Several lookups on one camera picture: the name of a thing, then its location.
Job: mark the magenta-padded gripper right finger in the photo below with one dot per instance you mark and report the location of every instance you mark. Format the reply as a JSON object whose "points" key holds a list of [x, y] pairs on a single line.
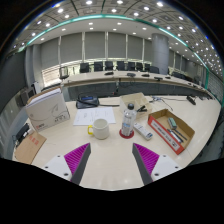
{"points": [[146, 159]]}

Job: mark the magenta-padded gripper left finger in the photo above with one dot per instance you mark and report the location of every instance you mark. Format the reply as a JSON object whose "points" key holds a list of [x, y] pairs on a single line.
{"points": [[77, 159]]}

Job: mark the clear plastic water bottle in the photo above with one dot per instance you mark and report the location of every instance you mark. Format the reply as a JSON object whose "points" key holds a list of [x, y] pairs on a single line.
{"points": [[128, 121]]}

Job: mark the white remote control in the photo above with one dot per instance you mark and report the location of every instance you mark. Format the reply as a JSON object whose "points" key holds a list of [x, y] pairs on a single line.
{"points": [[143, 131]]}

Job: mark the black marker with white label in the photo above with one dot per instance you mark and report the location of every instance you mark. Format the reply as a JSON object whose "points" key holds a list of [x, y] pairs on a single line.
{"points": [[175, 136]]}

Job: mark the black marker pen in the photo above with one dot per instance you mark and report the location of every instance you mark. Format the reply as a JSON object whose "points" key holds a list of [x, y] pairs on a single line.
{"points": [[180, 134]]}

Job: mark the green whiteboard eraser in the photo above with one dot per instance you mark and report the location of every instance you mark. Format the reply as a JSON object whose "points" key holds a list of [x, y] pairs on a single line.
{"points": [[172, 123]]}

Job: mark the open cardboard box red side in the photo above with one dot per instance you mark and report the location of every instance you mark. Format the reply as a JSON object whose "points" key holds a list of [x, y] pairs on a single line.
{"points": [[160, 116]]}

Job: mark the white paper sheet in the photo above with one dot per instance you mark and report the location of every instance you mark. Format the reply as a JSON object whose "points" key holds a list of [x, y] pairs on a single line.
{"points": [[93, 115]]}

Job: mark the flat brown cardboard piece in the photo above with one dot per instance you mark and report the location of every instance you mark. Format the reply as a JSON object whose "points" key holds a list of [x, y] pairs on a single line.
{"points": [[30, 146]]}

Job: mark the white printed cardboard box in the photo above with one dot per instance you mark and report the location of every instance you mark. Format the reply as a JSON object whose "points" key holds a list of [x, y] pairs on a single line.
{"points": [[46, 111]]}

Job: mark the black desk telephone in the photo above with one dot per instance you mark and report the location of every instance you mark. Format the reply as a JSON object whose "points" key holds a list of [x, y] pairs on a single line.
{"points": [[86, 101]]}

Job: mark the beige compartment organizer box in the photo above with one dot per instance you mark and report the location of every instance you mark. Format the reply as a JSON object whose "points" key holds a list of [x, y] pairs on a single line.
{"points": [[133, 99]]}

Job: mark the black table microphone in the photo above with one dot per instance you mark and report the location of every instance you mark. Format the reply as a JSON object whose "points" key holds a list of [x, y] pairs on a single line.
{"points": [[191, 100]]}

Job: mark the long curved conference desk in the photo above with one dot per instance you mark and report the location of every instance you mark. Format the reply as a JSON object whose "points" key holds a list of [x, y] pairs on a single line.
{"points": [[93, 77]]}

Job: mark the row of black office chairs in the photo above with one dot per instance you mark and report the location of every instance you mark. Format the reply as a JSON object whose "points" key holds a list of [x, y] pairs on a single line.
{"points": [[110, 65]]}

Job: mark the recessed ceiling lights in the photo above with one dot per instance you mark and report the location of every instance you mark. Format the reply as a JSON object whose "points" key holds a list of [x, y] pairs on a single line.
{"points": [[196, 40]]}

